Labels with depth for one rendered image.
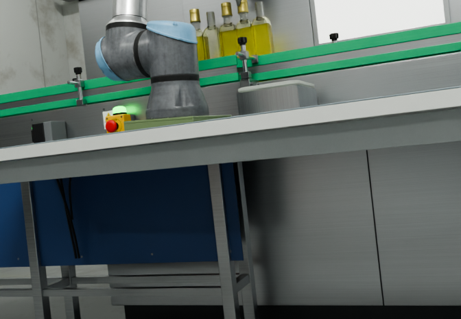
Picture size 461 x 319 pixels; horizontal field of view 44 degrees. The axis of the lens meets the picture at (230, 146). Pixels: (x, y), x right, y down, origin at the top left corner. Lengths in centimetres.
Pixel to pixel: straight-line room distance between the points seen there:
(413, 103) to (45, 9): 548
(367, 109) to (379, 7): 89
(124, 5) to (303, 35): 73
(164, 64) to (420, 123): 58
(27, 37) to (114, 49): 463
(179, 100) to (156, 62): 11
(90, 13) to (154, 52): 106
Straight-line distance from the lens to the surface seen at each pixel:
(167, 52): 132
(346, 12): 195
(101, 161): 144
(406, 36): 175
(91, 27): 237
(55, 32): 632
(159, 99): 131
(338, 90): 174
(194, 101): 131
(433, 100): 107
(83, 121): 199
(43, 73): 608
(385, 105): 108
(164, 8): 221
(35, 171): 159
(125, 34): 142
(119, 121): 183
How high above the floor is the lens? 69
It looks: level
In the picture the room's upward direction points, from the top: 6 degrees counter-clockwise
